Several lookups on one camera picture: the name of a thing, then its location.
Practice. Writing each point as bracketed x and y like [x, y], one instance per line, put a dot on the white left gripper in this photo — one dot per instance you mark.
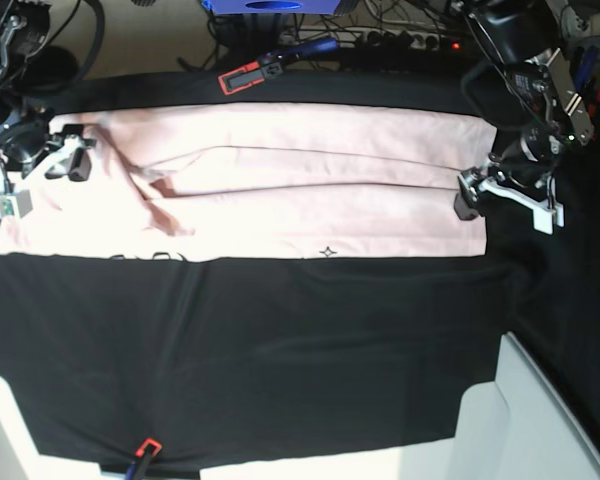
[495, 177]

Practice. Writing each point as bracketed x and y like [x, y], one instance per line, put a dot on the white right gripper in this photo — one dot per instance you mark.
[62, 155]

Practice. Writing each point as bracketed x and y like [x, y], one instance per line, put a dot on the pink T-shirt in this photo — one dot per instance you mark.
[260, 180]

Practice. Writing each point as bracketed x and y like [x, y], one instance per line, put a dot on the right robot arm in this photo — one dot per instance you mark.
[29, 152]

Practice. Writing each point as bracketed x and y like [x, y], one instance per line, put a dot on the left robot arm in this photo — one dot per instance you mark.
[520, 41]

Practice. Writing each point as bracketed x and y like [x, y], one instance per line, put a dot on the blue box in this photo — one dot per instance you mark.
[227, 7]

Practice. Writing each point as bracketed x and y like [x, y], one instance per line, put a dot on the black table cloth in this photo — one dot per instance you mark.
[237, 360]

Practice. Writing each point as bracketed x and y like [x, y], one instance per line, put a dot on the red clamp front edge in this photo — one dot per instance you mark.
[144, 456]

